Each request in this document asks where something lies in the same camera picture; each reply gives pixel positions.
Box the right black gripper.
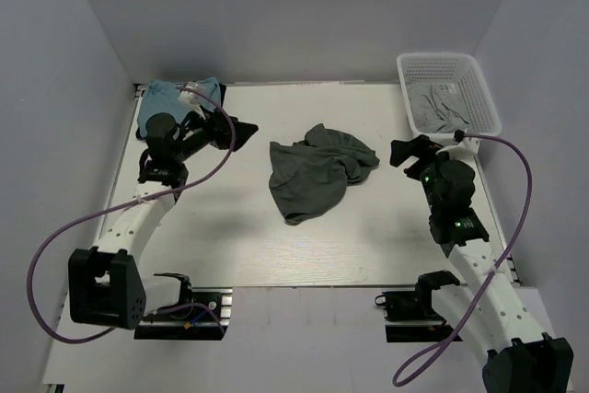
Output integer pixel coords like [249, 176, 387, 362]
[390, 134, 465, 214]

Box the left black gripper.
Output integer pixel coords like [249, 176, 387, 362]
[174, 104, 259, 164]

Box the dark grey t-shirt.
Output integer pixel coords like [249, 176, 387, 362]
[269, 123, 380, 225]

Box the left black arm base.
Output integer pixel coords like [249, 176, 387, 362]
[134, 272, 233, 341]

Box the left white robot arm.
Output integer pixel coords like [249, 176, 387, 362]
[68, 110, 259, 329]

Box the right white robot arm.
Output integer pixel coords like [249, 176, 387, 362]
[389, 131, 573, 392]

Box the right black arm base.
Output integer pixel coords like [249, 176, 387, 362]
[375, 271, 459, 343]

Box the light grey t-shirt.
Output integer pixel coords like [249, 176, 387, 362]
[407, 82, 470, 133]

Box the white plastic basket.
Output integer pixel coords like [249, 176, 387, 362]
[397, 52, 502, 144]

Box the folded light blue t-shirt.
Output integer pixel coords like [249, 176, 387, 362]
[137, 77, 222, 139]

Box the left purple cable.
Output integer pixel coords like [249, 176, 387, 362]
[26, 83, 238, 344]

